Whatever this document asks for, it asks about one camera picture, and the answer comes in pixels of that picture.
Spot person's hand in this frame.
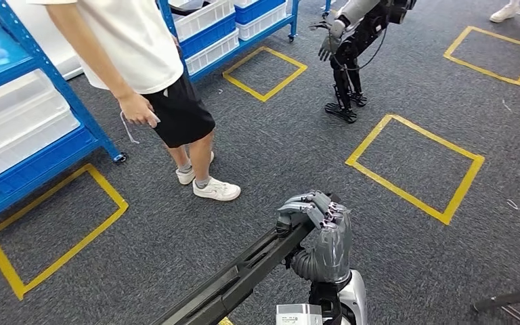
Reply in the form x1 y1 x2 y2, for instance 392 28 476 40
117 91 161 129

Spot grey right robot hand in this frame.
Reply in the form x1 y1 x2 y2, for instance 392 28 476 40
276 190 353 285

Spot thin white cord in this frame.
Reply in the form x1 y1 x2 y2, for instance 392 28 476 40
120 111 161 146

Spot black plastic panel part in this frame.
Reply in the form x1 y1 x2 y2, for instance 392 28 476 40
150 219 318 325

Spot person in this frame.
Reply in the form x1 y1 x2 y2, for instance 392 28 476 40
26 0 242 202
488 0 520 44

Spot white car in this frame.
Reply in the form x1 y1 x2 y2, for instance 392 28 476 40
0 0 85 81

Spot white plastic crate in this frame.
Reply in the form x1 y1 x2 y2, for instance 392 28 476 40
184 28 241 76
171 0 236 42
236 2 289 41

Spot blue wheeled metal rack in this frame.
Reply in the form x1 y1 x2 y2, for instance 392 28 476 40
0 0 128 230
156 0 301 85

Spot blue plastic crate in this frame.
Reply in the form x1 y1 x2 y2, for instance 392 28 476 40
179 12 238 59
234 0 287 24

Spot blue plastic bin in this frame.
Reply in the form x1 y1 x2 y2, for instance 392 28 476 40
0 127 98 194

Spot white plastic bin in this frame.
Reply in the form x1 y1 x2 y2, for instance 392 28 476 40
0 69 72 144
0 110 81 181

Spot black silver humanoid robot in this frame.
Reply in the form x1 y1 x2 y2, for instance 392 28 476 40
309 0 418 125

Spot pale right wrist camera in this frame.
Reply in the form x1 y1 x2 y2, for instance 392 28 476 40
276 303 324 325

